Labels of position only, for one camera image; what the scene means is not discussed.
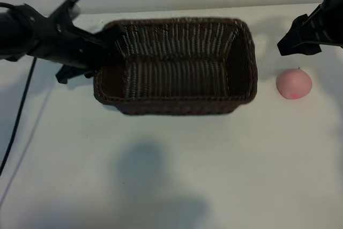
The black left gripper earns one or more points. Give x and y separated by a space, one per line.
67 44

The pink peach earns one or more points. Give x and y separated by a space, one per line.
294 84

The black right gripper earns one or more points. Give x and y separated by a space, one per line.
329 25

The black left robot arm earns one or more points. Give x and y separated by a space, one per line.
13 36

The dark brown wicker basket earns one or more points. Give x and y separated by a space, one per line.
177 78

